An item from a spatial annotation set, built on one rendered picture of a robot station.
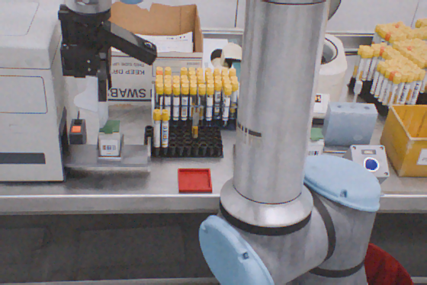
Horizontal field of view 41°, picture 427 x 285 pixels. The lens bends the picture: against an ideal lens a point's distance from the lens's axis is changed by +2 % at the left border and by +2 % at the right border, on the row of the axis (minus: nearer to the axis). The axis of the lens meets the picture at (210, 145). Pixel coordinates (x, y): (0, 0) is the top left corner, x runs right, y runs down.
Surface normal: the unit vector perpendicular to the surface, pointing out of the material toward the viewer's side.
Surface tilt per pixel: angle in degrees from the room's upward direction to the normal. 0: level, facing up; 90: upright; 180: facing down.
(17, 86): 90
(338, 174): 11
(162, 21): 87
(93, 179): 0
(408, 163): 90
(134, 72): 88
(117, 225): 0
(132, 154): 0
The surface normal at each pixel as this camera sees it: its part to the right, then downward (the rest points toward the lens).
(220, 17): 0.07, 0.59
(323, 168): 0.15, -0.88
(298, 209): 0.50, -0.33
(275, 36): -0.30, 0.47
